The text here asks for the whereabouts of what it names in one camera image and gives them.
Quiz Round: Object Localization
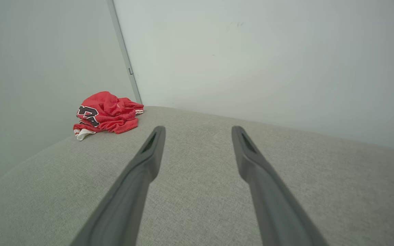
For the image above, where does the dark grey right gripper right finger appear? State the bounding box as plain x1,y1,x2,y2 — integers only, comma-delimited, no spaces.
232,125,328,246

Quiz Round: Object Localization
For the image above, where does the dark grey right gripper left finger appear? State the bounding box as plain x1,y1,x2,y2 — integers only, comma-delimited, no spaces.
70,125,166,246

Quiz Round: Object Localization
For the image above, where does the red basketball jersey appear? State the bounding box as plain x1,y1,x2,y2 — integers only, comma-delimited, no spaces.
73,91,145,141

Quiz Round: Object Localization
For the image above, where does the grey wall trim strip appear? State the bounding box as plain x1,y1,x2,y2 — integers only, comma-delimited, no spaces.
106,0,143,104

